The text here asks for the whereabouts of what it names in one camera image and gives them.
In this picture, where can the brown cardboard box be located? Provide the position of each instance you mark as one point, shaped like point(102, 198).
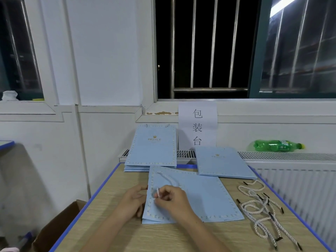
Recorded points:
point(55, 228)

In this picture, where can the white paper sign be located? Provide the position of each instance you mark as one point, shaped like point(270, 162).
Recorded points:
point(198, 123)

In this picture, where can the stack of blue paper bags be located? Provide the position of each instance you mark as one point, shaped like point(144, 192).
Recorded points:
point(225, 161)

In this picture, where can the grey metal desk blue edge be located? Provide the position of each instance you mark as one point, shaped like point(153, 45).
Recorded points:
point(5, 145)

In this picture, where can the green plastic bottle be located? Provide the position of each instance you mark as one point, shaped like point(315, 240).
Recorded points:
point(278, 146)

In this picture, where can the person's right forearm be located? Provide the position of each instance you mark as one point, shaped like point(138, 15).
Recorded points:
point(207, 236)

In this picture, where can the stack of finished blue bags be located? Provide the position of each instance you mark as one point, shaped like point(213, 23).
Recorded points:
point(149, 168)

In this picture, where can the white radiator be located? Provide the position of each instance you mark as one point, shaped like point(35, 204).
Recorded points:
point(304, 196)

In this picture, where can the metal window grille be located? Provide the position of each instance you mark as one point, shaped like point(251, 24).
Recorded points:
point(210, 89)

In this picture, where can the person's right hand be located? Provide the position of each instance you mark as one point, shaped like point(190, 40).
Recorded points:
point(176, 202)

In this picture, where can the person's left hand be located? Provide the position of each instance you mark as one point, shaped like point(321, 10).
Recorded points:
point(132, 202)

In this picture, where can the teal framed sliding window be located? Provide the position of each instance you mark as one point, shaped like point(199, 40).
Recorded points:
point(299, 44)

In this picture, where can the white framed window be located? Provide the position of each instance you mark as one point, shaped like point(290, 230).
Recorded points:
point(47, 44)

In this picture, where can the blue-edged wooden desk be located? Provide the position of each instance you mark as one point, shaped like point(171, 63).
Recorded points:
point(99, 207)

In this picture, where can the small white container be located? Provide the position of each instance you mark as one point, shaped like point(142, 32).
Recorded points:
point(9, 96)

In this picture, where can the person's left forearm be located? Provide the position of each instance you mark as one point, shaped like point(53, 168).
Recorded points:
point(107, 236)

